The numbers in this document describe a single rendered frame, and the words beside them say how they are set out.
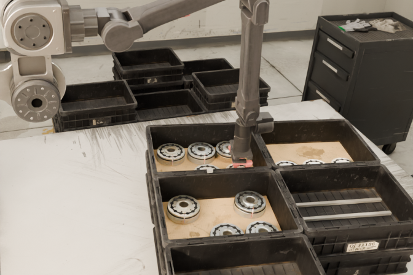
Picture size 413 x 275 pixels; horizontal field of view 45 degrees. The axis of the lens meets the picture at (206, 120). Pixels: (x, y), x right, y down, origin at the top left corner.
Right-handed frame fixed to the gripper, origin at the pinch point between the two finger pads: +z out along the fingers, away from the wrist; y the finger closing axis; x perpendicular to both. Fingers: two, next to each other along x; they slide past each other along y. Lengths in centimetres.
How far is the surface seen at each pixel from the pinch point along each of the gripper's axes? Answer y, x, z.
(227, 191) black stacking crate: -10.0, 5.0, 1.7
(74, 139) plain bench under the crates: 44, 62, 16
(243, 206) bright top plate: -17.8, 1.1, 1.4
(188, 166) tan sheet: 7.1, 16.6, 3.9
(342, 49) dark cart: 129, -84, 7
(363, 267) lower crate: -34, -35, 12
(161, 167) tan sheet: 6.3, 26.3, 3.8
